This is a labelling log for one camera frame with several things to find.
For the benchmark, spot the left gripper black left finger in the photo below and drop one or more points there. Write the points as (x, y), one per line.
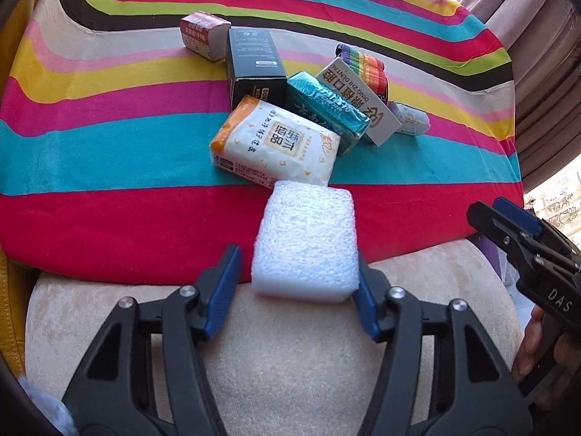
(143, 373)

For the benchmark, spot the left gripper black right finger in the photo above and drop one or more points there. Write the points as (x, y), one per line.
(472, 391)

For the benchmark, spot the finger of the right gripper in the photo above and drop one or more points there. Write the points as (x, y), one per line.
(523, 219)
(501, 231)

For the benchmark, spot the white dental text box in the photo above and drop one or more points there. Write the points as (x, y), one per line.
(338, 77)

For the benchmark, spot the white foam block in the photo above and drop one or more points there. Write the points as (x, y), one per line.
(306, 247)

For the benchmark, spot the rainbow striped sponge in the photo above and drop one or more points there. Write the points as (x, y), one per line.
(369, 69)

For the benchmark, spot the teal foil packet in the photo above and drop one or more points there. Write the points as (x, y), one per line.
(310, 99)

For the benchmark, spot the orange white tissue pack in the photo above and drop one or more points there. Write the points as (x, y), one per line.
(264, 143)

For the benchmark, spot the black instructions box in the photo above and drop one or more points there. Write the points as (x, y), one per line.
(254, 67)

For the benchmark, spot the pink white small box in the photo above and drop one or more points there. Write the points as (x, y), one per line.
(205, 34)

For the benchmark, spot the person right hand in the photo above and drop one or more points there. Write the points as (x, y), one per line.
(566, 353)

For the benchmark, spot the sheer lace curtain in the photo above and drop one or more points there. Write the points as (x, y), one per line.
(557, 200)

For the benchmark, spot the purple white storage box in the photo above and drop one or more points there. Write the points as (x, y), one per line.
(497, 258)

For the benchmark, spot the small white tissue pack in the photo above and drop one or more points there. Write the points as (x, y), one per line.
(414, 122)

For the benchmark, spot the brown floral curtain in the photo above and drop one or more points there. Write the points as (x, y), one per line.
(542, 38)

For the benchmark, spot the rainbow striped blanket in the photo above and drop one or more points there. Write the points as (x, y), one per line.
(106, 129)

